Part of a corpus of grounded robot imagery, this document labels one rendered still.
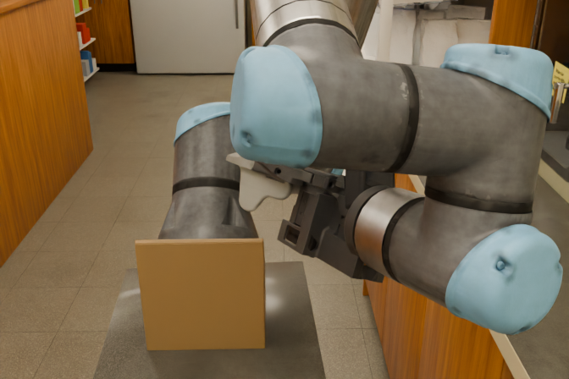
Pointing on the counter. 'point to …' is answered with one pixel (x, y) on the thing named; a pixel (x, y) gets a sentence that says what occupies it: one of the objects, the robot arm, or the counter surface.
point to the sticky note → (560, 76)
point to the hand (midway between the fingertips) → (284, 166)
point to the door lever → (557, 101)
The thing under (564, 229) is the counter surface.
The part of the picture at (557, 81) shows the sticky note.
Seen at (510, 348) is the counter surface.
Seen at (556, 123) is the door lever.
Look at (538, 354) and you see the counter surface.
